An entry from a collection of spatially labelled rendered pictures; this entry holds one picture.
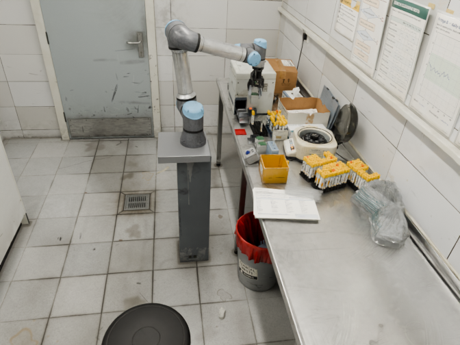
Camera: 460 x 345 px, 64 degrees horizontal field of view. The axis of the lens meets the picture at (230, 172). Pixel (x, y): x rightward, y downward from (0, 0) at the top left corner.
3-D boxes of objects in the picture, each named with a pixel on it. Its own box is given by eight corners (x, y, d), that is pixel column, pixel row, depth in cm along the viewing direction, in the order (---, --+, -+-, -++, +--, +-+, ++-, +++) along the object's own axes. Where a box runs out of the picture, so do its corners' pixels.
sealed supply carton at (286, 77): (261, 79, 320) (264, 57, 310) (288, 80, 322) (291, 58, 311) (266, 93, 294) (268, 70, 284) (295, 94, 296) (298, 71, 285)
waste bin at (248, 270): (228, 256, 267) (231, 209, 242) (277, 252, 272) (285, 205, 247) (236, 300, 236) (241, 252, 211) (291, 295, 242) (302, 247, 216)
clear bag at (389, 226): (368, 213, 178) (376, 191, 170) (406, 223, 173) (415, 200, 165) (366, 241, 162) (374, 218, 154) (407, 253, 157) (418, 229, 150)
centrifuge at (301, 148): (281, 142, 231) (284, 124, 224) (328, 144, 232) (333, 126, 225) (286, 162, 211) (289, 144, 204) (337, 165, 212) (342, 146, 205)
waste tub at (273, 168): (257, 169, 204) (259, 154, 198) (281, 169, 205) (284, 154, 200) (261, 184, 193) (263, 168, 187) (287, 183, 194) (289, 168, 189)
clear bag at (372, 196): (343, 198, 187) (352, 167, 177) (368, 189, 195) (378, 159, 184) (383, 229, 169) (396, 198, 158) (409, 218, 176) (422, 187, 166)
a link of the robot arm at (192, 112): (185, 132, 205) (185, 109, 197) (180, 122, 215) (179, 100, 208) (206, 130, 209) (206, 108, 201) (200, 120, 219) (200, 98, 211)
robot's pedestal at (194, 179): (180, 262, 259) (176, 157, 210) (179, 241, 276) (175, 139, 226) (208, 260, 262) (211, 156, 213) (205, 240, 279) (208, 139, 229)
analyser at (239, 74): (227, 98, 282) (230, 59, 265) (263, 98, 286) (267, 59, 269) (234, 116, 257) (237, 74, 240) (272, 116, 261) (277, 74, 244)
